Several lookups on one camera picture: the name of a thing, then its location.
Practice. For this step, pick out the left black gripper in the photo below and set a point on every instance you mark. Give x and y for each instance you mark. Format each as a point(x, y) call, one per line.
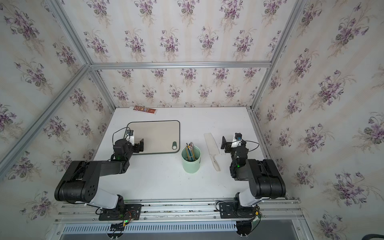
point(137, 146)

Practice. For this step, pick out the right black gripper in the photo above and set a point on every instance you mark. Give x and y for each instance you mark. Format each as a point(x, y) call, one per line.
point(228, 145)

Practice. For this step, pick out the beige cutting board green rim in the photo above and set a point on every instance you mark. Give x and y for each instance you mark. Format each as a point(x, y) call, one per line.
point(157, 137)

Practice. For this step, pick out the green pencil cup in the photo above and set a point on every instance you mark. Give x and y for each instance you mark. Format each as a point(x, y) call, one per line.
point(192, 167)

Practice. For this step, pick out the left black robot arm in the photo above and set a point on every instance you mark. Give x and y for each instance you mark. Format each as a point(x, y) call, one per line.
point(80, 182)

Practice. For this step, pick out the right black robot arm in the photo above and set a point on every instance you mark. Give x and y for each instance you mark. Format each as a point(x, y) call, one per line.
point(263, 177)

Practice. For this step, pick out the coloured pencils bundle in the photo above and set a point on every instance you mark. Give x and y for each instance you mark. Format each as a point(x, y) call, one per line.
point(190, 152)

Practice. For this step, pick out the red snack packet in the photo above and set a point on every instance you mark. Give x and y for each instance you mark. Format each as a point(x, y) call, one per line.
point(145, 110)

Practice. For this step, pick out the white ventilation grille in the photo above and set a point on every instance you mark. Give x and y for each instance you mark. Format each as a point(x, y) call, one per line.
point(164, 227)

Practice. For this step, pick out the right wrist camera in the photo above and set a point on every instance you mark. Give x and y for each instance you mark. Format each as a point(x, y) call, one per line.
point(237, 140)

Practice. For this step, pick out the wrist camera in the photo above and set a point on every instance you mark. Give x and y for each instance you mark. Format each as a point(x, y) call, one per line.
point(129, 135)
point(237, 140)

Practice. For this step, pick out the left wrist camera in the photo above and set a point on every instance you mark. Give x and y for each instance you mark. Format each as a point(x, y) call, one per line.
point(129, 135)

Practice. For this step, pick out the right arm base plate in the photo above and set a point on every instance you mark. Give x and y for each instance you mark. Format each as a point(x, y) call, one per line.
point(233, 210)

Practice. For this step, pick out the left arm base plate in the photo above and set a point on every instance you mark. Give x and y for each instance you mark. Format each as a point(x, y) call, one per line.
point(127, 212)

